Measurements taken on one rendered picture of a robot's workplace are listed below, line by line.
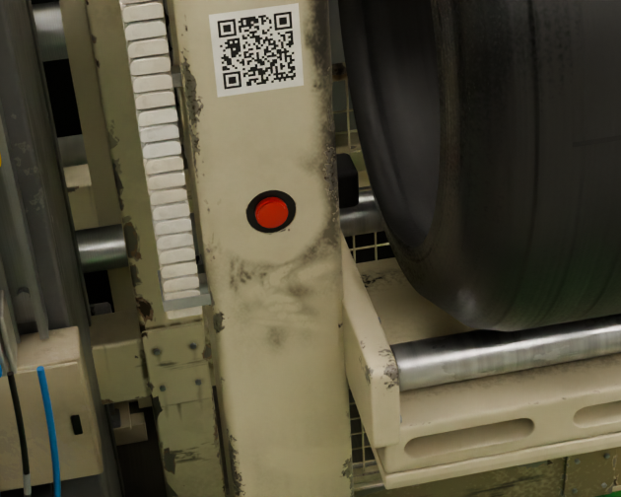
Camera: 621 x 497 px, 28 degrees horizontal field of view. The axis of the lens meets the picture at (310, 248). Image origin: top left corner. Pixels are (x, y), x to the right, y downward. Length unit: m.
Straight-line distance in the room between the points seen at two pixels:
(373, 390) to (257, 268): 0.16
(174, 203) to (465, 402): 0.34
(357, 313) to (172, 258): 0.18
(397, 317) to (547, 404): 0.27
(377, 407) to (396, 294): 0.34
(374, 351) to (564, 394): 0.20
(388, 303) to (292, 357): 0.24
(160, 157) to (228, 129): 0.07
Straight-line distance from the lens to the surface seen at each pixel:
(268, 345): 1.21
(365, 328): 1.16
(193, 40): 1.04
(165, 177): 1.11
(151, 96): 1.07
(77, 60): 1.86
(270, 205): 1.12
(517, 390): 1.22
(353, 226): 1.40
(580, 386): 1.24
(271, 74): 1.06
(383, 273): 1.49
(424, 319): 1.41
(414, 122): 1.43
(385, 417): 1.15
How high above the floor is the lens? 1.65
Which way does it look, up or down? 33 degrees down
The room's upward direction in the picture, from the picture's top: 4 degrees counter-clockwise
